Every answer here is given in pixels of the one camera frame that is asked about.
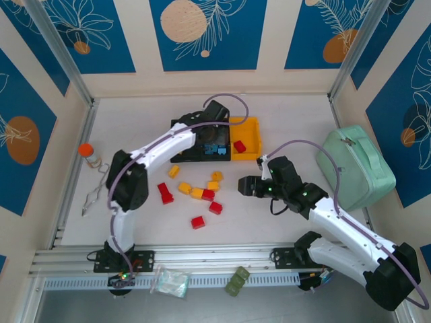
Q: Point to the blue lego brick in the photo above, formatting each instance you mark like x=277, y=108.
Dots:
x=221, y=151
x=209, y=150

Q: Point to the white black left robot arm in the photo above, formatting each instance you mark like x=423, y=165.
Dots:
x=161, y=144

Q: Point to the yellow plastic bin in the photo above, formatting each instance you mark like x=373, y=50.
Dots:
x=250, y=134

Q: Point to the mint green zipper bag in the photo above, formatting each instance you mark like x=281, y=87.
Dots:
x=363, y=168

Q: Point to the long red lego brick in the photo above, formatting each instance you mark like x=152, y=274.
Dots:
x=165, y=194

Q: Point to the olive green block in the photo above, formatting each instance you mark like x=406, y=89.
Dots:
x=237, y=281

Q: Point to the clear plastic bag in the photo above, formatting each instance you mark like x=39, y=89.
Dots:
x=170, y=282

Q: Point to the orange capped clear bottle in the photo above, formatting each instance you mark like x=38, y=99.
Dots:
x=87, y=150

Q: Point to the metal tongs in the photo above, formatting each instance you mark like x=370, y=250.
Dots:
x=100, y=184

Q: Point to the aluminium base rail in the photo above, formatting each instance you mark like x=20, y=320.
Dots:
x=215, y=255

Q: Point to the aluminium frame post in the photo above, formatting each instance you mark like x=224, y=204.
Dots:
x=59, y=50
x=357, y=50

